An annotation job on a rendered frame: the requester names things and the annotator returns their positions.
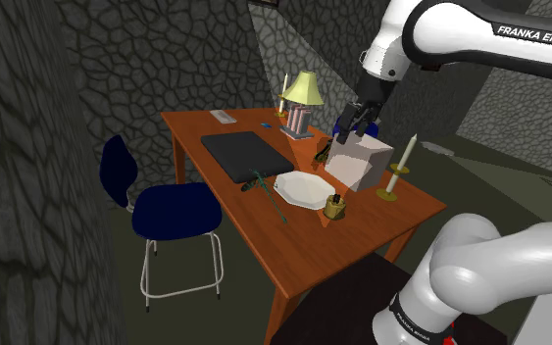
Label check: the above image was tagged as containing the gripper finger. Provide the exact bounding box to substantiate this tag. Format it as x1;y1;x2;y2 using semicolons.
334;102;360;145
354;111;377;139

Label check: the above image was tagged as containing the blue round vessel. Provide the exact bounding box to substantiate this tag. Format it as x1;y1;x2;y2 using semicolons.
331;116;380;141

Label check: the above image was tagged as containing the black and gold small thing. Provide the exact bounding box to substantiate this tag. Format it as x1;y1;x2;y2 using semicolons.
314;137;334;164

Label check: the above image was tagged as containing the white cube box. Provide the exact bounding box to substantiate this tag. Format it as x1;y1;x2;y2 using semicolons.
324;133;395;193

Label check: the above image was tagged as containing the yellow shade table lamp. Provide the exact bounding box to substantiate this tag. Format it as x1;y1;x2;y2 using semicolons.
279;70;326;141

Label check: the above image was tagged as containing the tall white candle gold holder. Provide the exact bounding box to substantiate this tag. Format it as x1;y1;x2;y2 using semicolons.
376;133;419;203

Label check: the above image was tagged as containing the short white candle gold holder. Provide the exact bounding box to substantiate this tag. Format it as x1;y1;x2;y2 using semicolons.
275;73;290;119

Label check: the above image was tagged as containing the white octagonal plate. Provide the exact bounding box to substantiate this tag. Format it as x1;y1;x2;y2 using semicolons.
273;170;337;212

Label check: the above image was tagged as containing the gold cup with dark pens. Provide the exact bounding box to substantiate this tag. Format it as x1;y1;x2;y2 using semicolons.
323;192;347;222

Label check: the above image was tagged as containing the black closed laptop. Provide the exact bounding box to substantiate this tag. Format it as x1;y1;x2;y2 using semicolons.
200;130;296;185

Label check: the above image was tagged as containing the brown wooden desk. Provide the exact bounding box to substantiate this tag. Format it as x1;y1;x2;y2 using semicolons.
160;107;448;345

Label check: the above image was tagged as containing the dark robot stand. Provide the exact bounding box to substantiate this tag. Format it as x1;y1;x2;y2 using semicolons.
270;252;509;345

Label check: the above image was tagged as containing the blue chair with white legs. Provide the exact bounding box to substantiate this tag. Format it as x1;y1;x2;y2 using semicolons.
98;134;225;315

